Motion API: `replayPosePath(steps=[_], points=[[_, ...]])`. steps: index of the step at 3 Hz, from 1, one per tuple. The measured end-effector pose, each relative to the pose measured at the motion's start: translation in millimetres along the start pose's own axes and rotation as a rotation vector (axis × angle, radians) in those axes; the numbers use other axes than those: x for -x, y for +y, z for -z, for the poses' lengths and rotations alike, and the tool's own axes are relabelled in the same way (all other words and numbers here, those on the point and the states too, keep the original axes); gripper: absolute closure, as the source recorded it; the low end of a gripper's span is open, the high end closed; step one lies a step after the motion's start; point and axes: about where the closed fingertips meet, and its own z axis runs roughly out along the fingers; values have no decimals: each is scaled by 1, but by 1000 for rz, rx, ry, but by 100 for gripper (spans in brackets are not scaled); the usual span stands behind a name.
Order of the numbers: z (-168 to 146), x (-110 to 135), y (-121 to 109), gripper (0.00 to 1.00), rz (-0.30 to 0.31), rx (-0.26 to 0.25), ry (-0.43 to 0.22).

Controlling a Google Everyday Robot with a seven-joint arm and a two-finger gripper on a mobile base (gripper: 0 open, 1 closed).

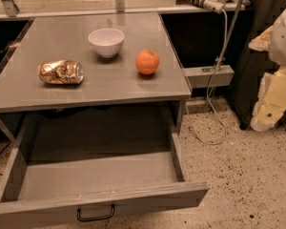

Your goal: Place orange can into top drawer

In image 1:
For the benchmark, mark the grey cabinet counter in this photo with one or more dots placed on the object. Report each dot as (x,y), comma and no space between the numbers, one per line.
(105,82)

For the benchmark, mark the black drawer handle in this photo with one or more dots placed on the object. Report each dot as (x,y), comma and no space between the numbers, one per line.
(95,215)

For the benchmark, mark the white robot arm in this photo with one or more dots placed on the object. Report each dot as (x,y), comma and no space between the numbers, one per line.
(273,41)

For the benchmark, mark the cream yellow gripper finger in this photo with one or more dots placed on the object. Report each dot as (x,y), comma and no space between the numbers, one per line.
(271,104)

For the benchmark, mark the orange fruit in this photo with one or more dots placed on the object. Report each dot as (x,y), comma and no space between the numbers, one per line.
(147,62)

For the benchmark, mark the white ceramic bowl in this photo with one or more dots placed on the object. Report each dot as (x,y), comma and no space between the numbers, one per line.
(107,42)

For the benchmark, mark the open grey top drawer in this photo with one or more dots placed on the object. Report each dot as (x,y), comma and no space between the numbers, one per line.
(128,155)

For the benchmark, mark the crushed orange gold can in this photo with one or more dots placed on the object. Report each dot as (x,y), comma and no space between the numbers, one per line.
(61,72)

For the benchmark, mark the grey metal bracket block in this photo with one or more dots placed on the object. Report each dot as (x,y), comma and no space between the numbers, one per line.
(202,77)

